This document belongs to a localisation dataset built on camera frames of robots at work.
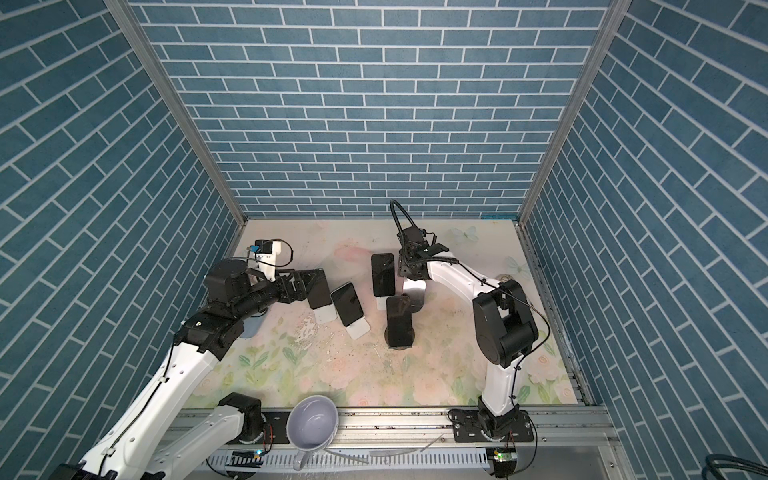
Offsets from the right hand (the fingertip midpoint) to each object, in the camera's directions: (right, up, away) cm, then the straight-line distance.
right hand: (409, 264), depth 95 cm
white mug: (-25, -39, -21) cm, 51 cm away
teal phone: (-21, -14, +7) cm, 26 cm away
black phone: (-8, -3, -3) cm, 9 cm away
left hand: (-26, 0, -22) cm, 34 cm away
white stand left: (-16, -19, -5) cm, 25 cm away
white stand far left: (-27, -16, -1) cm, 31 cm away
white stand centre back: (-9, -13, +1) cm, 16 cm away
